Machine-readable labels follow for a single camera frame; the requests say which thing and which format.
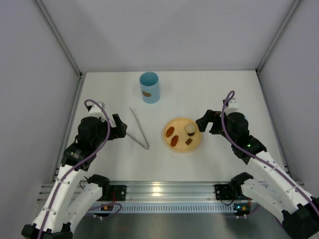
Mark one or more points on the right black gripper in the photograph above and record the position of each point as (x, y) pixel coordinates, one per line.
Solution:
(213, 122)

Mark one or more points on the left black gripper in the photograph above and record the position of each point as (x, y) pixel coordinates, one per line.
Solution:
(116, 128)

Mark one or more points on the round mushroom-like food piece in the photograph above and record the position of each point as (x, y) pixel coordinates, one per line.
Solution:
(190, 129)

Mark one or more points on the metal tongs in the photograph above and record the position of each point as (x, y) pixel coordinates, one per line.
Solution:
(147, 146)

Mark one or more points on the fried cutlet piece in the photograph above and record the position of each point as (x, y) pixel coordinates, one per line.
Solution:
(174, 141)
(169, 131)

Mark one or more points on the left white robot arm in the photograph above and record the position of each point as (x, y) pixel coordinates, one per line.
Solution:
(61, 214)

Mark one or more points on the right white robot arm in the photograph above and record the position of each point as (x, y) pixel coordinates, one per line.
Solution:
(264, 181)

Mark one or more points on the yellow round plate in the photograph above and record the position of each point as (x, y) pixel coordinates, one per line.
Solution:
(179, 124)

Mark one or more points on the light blue cylindrical container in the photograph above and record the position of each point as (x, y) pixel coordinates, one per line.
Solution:
(150, 88)

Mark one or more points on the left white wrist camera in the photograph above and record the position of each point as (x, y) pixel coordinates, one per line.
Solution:
(95, 111)

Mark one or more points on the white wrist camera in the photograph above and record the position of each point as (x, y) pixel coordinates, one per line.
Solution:
(231, 106)
(95, 111)

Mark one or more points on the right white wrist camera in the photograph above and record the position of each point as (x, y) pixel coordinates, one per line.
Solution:
(231, 106)

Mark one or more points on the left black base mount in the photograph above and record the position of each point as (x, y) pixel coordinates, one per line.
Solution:
(114, 193)

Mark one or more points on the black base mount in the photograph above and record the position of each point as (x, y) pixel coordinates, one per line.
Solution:
(225, 192)
(114, 193)

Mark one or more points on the aluminium mounting rail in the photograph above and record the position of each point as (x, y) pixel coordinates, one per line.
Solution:
(168, 192)

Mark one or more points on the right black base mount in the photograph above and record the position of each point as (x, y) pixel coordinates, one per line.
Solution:
(225, 192)

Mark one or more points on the white slotted cable duct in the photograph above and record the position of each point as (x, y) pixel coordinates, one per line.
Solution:
(146, 208)

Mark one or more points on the left aluminium frame post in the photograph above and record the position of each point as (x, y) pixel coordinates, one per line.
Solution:
(56, 34)

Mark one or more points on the aluminium frame post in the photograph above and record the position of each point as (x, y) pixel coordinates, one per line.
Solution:
(279, 33)
(56, 34)

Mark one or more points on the right aluminium frame post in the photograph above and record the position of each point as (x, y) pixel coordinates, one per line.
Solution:
(279, 33)

